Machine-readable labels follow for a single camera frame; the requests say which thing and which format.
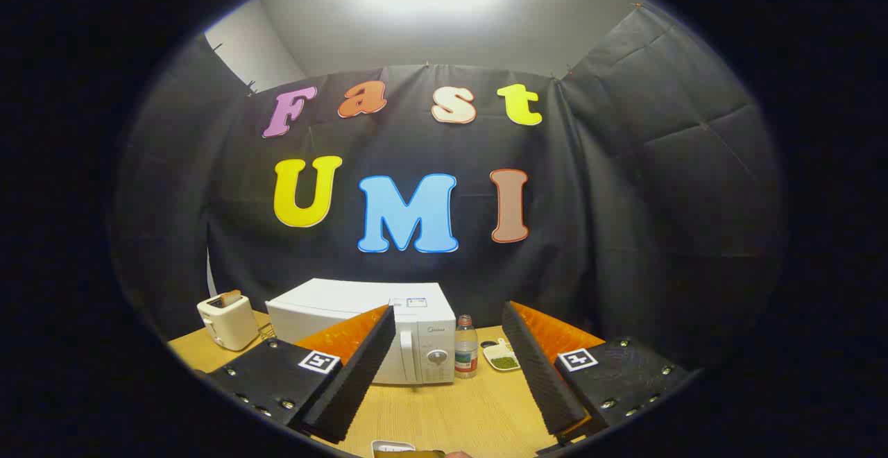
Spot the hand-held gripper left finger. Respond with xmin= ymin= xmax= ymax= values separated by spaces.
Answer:
xmin=207 ymin=304 xmax=398 ymax=445

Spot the white divided bean dish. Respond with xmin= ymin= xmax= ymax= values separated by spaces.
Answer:
xmin=482 ymin=338 xmax=522 ymax=372

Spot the white slotted tray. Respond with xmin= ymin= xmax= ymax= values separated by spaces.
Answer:
xmin=371 ymin=440 xmax=417 ymax=458

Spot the white microwave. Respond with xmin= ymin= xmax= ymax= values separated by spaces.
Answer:
xmin=266 ymin=278 xmax=456 ymax=385

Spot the white toaster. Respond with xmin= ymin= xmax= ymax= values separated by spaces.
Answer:
xmin=196 ymin=294 xmax=261 ymax=352

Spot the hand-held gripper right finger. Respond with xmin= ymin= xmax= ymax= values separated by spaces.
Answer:
xmin=501 ymin=300 xmax=691 ymax=445

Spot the clear plastic bottle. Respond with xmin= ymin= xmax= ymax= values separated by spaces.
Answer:
xmin=454 ymin=315 xmax=479 ymax=380

